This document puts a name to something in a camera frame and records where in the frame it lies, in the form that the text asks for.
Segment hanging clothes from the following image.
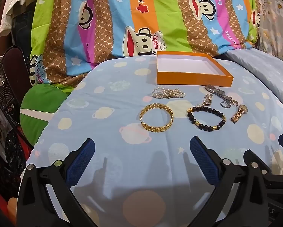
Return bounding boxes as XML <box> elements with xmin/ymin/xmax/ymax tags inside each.
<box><xmin>0</xmin><ymin>0</ymin><xmax>46</xmax><ymax>55</ymax></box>

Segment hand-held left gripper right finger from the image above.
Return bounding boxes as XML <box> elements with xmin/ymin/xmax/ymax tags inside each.
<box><xmin>190</xmin><ymin>136</ymin><xmax>269</xmax><ymax>227</ymax></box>

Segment striped cartoon printed blanket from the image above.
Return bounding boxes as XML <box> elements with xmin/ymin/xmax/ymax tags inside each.
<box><xmin>29</xmin><ymin>0</ymin><xmax>261</xmax><ymax>87</ymax></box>

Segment floral cloth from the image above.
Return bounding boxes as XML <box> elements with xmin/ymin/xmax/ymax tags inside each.
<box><xmin>256</xmin><ymin>0</ymin><xmax>283</xmax><ymax>61</ymax></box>

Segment orange shallow box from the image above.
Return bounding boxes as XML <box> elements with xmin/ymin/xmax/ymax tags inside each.
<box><xmin>156</xmin><ymin>51</ymin><xmax>234</xmax><ymax>87</ymax></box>

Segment green cushion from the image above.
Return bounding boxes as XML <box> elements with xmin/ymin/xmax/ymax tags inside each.
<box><xmin>20</xmin><ymin>84</ymin><xmax>69</xmax><ymax>147</ymax></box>

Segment gold watch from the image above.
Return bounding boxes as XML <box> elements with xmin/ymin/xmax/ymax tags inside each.
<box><xmin>230</xmin><ymin>104</ymin><xmax>248</xmax><ymax>124</ymax></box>

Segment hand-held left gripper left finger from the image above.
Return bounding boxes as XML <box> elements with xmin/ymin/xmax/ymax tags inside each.
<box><xmin>16</xmin><ymin>138</ymin><xmax>97</xmax><ymax>227</ymax></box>

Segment gold bangle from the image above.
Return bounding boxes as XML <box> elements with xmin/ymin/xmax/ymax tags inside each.
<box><xmin>139</xmin><ymin>103</ymin><xmax>174</xmax><ymax>133</ymax></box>

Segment blue planet print blanket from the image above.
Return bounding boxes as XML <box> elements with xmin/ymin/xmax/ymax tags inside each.
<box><xmin>25</xmin><ymin>52</ymin><xmax>283</xmax><ymax>227</ymax></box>

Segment silver watch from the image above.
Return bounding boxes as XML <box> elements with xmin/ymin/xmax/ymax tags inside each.
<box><xmin>204</xmin><ymin>84</ymin><xmax>238</xmax><ymax>104</ymax></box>

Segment silver clasp charm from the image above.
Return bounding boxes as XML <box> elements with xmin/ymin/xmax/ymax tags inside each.
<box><xmin>198</xmin><ymin>94</ymin><xmax>214</xmax><ymax>108</ymax></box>

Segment black bead bracelet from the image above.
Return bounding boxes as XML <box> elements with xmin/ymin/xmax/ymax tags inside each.
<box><xmin>187</xmin><ymin>106</ymin><xmax>227</xmax><ymax>131</ymax></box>

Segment white pearl bracelet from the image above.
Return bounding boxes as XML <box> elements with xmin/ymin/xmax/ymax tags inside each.
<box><xmin>152</xmin><ymin>87</ymin><xmax>186</xmax><ymax>99</ymax></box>

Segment light blue pillow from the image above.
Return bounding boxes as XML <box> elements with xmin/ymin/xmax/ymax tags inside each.
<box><xmin>224</xmin><ymin>44</ymin><xmax>283</xmax><ymax>116</ymax></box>

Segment black fan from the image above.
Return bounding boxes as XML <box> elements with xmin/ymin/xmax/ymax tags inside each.
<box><xmin>0</xmin><ymin>56</ymin><xmax>17</xmax><ymax>109</ymax></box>

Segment black chair back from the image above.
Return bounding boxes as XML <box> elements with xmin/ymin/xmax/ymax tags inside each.
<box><xmin>2</xmin><ymin>46</ymin><xmax>31</xmax><ymax>106</ymax></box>

